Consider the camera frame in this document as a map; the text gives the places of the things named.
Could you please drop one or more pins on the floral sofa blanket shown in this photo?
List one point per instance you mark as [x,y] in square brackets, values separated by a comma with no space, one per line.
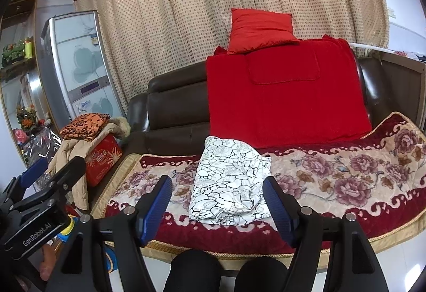
[349,179]

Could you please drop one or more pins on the red pillow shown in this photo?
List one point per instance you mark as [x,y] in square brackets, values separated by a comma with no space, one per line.
[259,29]

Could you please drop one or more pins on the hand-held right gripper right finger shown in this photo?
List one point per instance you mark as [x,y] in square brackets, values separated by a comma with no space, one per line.
[279,209]

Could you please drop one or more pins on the person's leg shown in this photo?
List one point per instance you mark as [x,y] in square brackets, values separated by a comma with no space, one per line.
[261,275]
[193,272]

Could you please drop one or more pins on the beige dotted curtain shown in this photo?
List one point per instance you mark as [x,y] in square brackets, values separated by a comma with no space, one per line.
[183,12]

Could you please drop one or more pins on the flower arrangement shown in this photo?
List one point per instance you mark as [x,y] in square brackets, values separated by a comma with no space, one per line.
[28,119]

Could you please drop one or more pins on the brown wooden bed frame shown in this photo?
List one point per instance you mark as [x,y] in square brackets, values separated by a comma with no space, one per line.
[402,89]

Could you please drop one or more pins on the person's left leg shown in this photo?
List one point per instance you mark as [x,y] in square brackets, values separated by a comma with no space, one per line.
[193,272]

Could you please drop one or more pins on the green shelf ornament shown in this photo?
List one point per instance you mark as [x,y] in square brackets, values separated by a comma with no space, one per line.
[13,54]

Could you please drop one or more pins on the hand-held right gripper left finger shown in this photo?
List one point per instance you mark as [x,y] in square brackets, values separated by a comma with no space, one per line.
[156,209]

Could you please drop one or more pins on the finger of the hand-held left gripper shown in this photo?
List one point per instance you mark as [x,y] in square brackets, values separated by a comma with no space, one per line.
[66,172]
[33,170]

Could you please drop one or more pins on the white rod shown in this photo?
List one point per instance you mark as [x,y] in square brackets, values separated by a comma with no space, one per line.
[369,47]

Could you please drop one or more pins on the red cardboard box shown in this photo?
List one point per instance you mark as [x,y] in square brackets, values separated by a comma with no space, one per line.
[101,159]

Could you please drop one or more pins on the red blanket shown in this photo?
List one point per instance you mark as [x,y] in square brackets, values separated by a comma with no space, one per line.
[283,106]

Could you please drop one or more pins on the white black patterned coat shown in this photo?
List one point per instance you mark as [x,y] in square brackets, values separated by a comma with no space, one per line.
[226,179]

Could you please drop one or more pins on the person's left hand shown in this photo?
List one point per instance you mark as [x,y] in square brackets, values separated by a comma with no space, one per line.
[46,270]

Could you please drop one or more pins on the silver refrigerator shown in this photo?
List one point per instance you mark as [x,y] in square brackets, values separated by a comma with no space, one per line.
[83,62]

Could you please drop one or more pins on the beige fur-trimmed jacket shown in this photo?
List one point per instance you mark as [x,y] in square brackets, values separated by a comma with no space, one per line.
[70,149]

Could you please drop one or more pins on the yellow bottle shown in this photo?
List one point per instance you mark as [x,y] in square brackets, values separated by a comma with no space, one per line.
[29,49]

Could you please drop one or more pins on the brown leather sofa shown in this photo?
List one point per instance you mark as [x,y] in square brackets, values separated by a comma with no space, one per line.
[173,112]

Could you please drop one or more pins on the orange black patterned cloth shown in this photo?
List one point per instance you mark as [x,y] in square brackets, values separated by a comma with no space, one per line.
[86,125]

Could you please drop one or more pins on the person's right leg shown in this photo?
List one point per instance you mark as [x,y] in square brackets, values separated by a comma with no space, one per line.
[261,275]

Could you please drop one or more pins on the clear plastic wrap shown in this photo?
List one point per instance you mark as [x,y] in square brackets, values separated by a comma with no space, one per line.
[40,149]

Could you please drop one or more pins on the wooden display cabinet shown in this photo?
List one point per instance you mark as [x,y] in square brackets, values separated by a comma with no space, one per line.
[23,9]

